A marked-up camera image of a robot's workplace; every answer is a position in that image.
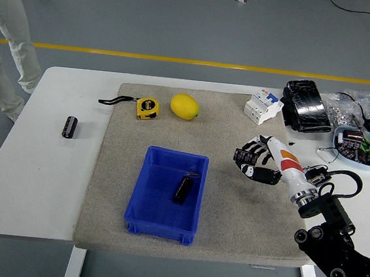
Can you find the tiny black part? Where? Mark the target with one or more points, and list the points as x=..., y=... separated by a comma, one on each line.
x=291, y=143

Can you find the clear bag of metal nuts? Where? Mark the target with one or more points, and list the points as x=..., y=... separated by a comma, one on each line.
x=338, y=114

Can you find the black wrapped pack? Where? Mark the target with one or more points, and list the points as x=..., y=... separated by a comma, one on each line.
x=307, y=106

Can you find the light blue bowl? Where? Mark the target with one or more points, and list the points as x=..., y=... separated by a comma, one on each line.
x=354, y=164

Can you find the blue plastic box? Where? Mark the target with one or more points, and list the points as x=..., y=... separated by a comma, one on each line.
x=158, y=214

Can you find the small black plug adapter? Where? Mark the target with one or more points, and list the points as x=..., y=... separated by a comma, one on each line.
x=316, y=172

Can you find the person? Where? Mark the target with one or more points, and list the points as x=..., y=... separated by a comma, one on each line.
x=8, y=30

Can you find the yellow tape measure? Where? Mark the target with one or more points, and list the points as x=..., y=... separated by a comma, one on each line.
x=148, y=108

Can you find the metal bracket under table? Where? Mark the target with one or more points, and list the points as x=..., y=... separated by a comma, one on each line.
x=262, y=267

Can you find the large dark brown battery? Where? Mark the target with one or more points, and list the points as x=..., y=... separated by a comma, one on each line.
x=353, y=135

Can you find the grey-brown mat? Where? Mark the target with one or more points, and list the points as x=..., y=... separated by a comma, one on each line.
x=221, y=132

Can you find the small black clip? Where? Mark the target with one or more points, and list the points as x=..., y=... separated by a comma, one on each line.
x=192, y=175

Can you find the yellow lemon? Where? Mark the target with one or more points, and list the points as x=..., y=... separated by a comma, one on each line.
x=184, y=106

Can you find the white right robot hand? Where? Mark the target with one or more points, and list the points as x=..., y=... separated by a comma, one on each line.
x=289, y=165

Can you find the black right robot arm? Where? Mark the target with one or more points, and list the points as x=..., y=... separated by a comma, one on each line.
x=332, y=208

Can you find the white circuit breaker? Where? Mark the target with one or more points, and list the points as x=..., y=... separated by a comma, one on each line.
x=261, y=107

